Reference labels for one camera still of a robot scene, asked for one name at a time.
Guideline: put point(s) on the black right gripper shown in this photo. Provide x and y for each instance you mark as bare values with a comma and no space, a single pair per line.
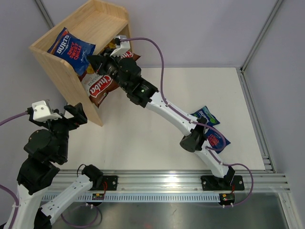
98,63

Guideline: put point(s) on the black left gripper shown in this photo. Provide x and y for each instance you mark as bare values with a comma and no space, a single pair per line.
79,117

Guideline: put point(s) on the blue Burts spicy chilli bag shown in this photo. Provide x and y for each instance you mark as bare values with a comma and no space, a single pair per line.
73,50

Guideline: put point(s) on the brown Chuba cassava chips bag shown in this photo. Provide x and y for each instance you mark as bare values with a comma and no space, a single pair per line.
97,86

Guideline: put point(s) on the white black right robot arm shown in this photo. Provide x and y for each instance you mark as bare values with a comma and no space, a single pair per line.
141,92

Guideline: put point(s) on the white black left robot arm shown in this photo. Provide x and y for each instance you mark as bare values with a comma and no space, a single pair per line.
46,147

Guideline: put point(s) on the light wooden shelf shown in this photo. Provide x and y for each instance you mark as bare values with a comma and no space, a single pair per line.
96,22

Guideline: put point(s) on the blue Burts sea salt bag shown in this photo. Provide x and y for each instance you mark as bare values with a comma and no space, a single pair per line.
211,120

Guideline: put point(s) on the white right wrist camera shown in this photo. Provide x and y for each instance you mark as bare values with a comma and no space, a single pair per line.
122,46

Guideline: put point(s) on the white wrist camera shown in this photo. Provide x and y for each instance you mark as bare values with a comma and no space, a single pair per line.
41,111
122,46

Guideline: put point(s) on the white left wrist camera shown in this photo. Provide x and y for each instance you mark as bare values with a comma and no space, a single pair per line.
41,111

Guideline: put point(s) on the aluminium mounting rail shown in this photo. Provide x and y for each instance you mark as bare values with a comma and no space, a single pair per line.
187,181

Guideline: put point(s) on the white slotted cable duct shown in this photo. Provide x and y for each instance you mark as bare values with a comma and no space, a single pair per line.
155,197

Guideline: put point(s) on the aluminium frame post right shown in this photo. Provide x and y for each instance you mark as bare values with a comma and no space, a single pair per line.
262,33

